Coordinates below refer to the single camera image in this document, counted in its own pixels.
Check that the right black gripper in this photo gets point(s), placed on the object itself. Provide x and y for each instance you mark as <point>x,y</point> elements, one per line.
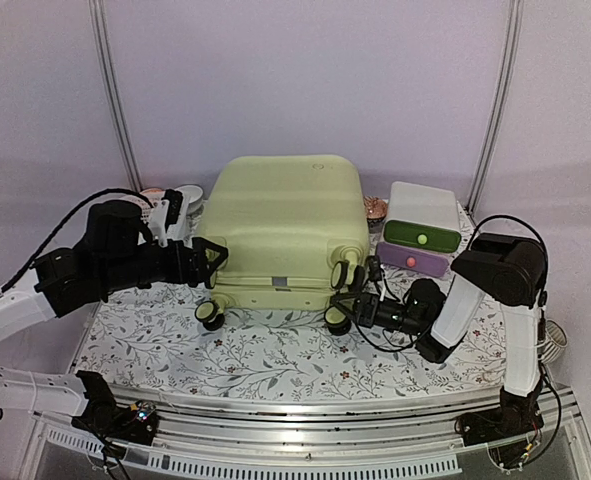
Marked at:
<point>366,310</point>

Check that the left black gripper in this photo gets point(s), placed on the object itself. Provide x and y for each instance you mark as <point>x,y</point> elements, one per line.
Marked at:
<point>183,274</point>

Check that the light green hard-shell suitcase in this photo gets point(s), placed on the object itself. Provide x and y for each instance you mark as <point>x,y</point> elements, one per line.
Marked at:
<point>295,230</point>

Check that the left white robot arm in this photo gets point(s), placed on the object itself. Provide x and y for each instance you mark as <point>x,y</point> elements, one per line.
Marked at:
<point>20,308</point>

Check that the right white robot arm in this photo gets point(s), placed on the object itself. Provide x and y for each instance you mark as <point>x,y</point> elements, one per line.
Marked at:
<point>511,270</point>

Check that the white ceramic bowl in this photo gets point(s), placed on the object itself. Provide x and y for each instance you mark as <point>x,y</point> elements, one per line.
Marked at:
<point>192,198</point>

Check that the pink bowl behind basket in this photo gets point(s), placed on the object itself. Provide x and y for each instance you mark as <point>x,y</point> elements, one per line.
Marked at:
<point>153,194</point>

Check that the floral patterned tablecloth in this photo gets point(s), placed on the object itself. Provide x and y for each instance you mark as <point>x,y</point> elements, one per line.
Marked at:
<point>150,340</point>

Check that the purple drawer with pink knob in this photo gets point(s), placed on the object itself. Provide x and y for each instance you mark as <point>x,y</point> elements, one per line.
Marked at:
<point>416,260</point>

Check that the green drawer with knob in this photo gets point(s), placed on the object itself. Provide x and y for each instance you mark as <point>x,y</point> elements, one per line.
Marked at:
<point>421,236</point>

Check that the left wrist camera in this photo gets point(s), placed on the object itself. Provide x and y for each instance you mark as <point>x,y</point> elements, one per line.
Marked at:
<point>167,215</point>

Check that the left metal corner post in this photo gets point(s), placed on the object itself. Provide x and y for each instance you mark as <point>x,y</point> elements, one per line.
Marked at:
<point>99,23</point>

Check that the metal corner post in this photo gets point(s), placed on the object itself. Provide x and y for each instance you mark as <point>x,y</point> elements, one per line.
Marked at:
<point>99,23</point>
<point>501,94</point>

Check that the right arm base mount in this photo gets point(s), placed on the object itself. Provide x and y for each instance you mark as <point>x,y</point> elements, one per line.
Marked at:
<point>512,430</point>

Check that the right metal corner post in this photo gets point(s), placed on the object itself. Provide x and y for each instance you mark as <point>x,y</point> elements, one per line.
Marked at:
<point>501,94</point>

